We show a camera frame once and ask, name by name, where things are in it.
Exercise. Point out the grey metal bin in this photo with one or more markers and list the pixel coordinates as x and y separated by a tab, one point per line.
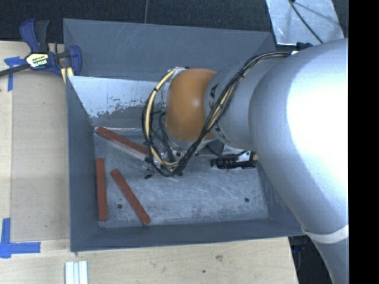
189	194

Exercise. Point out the black cylinder on white bracket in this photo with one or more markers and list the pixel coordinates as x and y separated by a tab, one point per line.
229	162

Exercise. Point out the pale wood flat board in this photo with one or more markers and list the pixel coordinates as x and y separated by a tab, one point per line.
38	158

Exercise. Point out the red-brown flat block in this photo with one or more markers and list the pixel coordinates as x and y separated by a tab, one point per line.
121	140
101	188
130	197

